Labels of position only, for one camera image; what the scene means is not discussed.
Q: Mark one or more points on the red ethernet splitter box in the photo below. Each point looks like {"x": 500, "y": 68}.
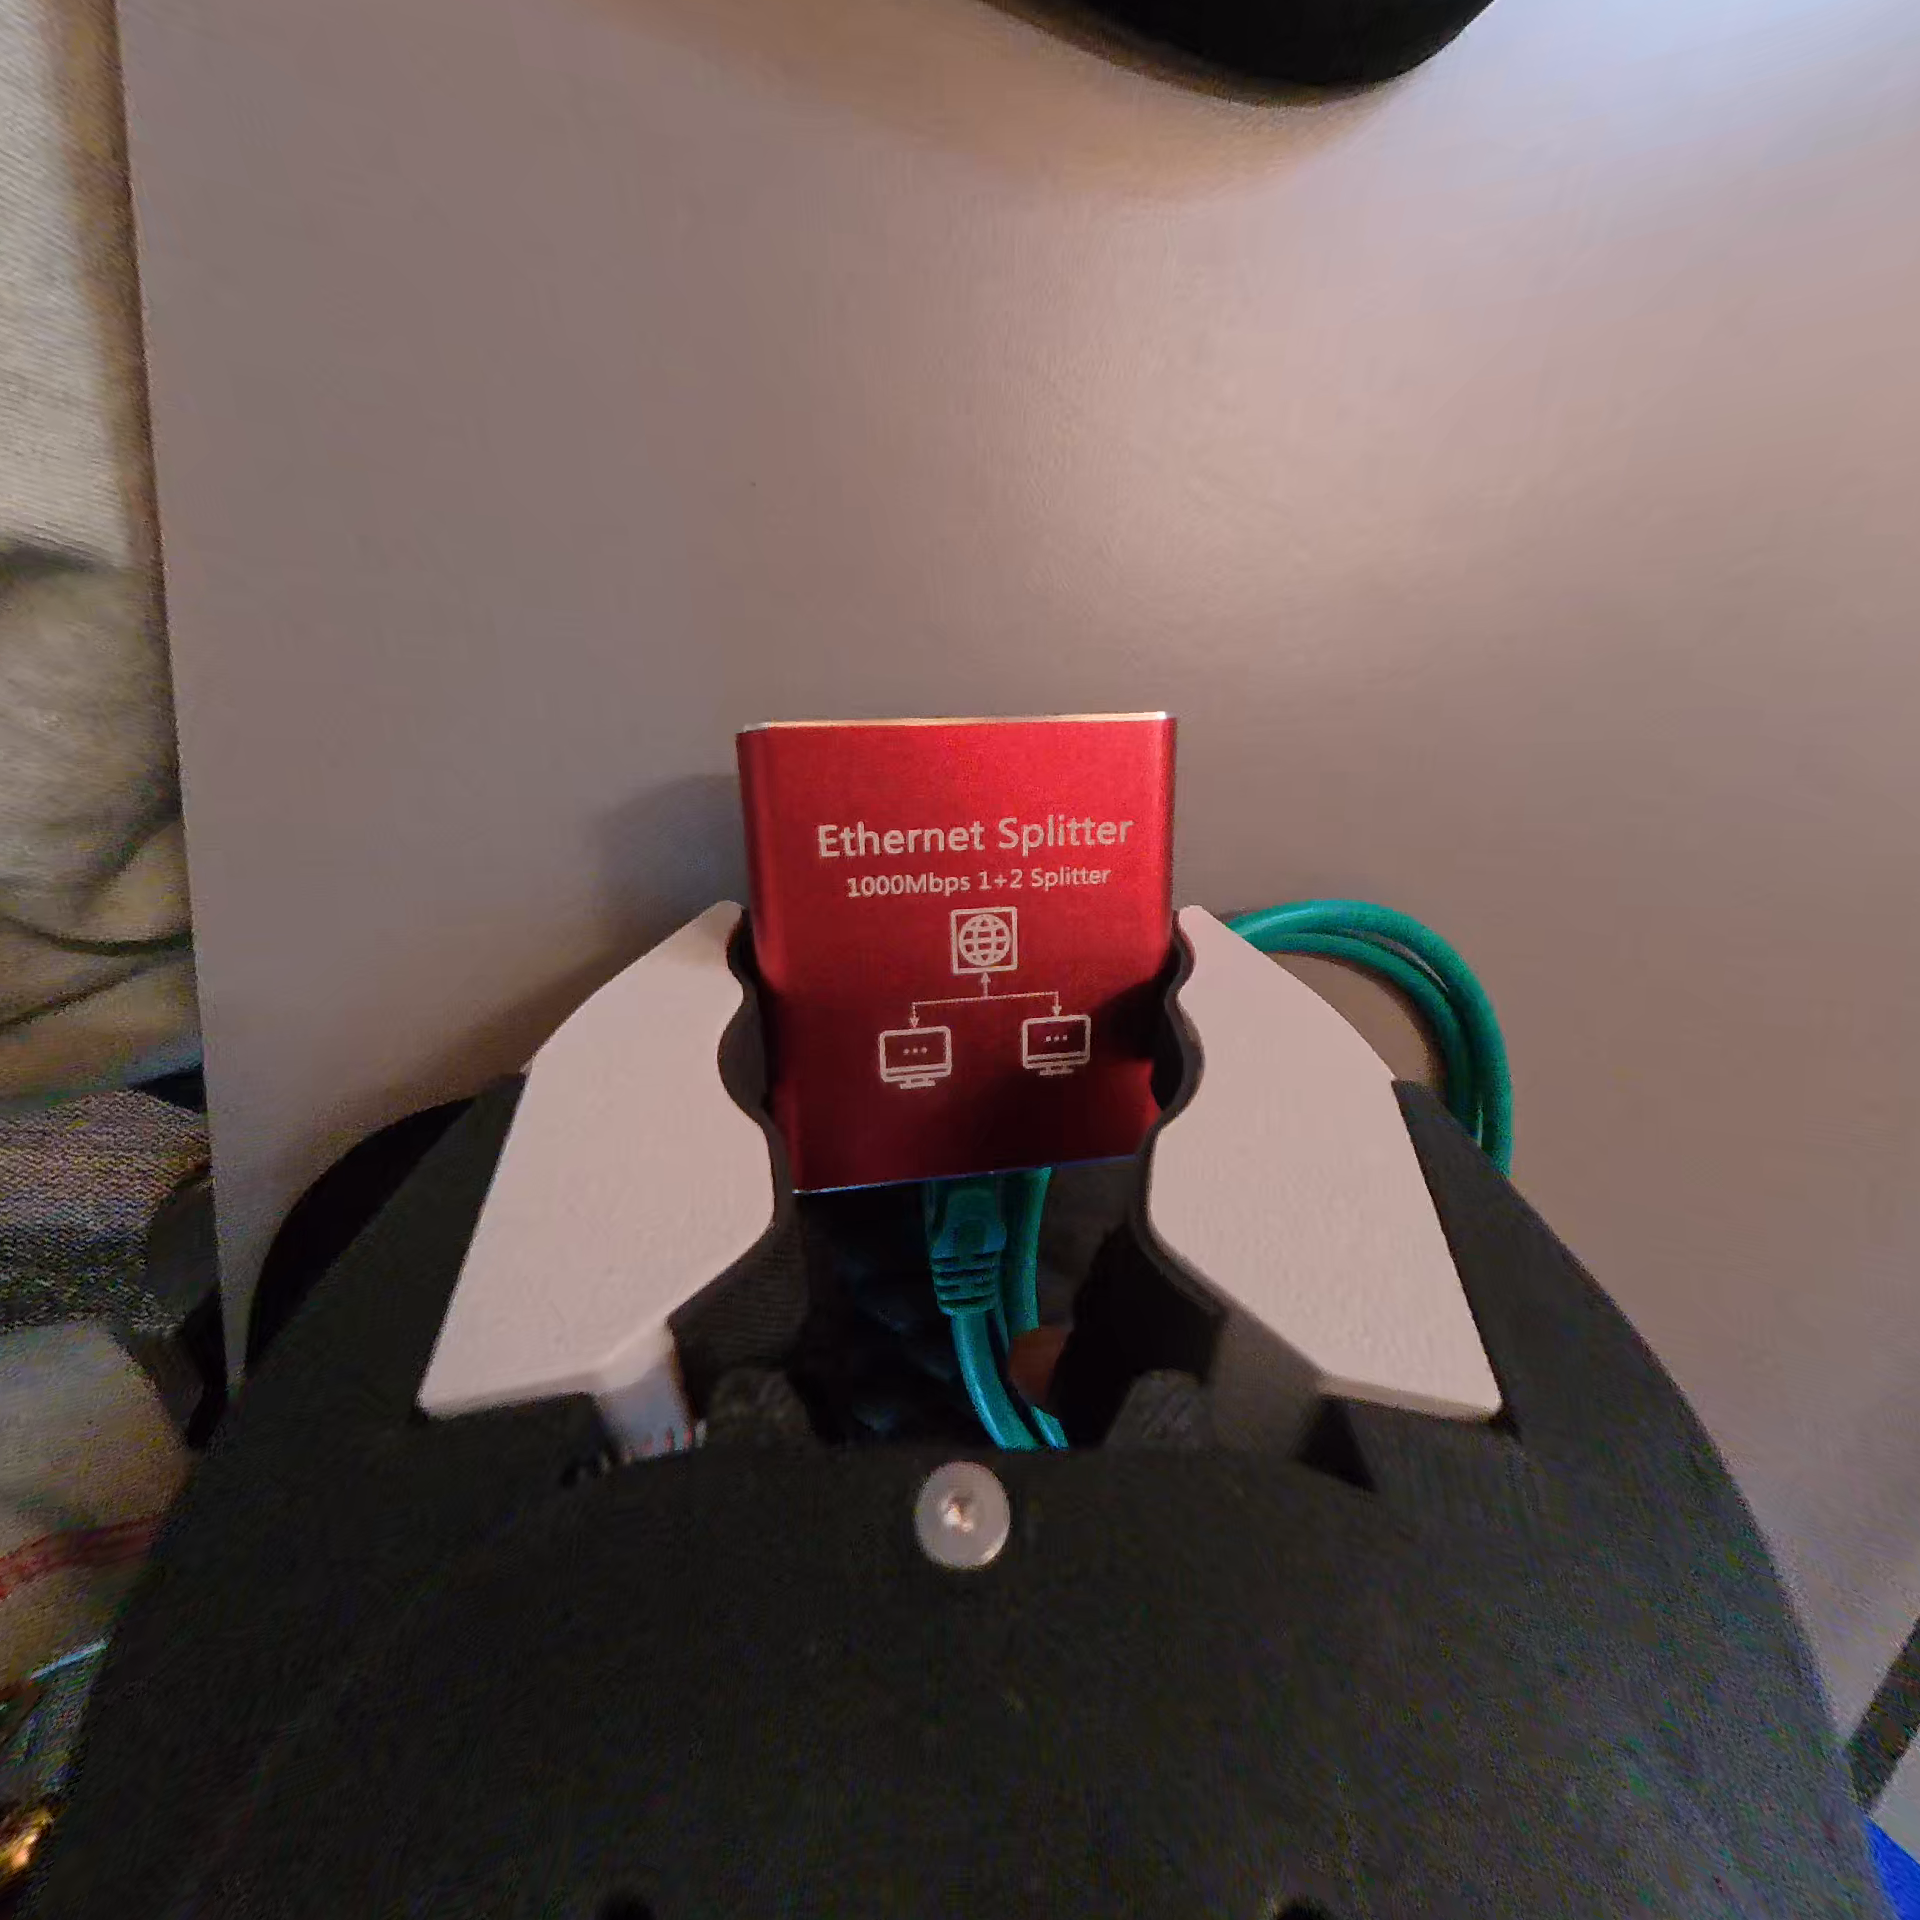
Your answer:
{"x": 961, "y": 795}

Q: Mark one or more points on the person's beige sweatshirt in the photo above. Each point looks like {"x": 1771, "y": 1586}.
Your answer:
{"x": 75, "y": 751}

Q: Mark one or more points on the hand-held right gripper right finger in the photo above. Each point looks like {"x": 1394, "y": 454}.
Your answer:
{"x": 1320, "y": 1200}

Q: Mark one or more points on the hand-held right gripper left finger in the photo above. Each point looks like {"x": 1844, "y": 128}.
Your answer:
{"x": 600, "y": 1200}

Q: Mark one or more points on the person's right forearm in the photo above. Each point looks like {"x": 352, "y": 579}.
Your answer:
{"x": 75, "y": 1440}

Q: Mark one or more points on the person's right hand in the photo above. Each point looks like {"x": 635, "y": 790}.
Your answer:
{"x": 1038, "y": 1362}

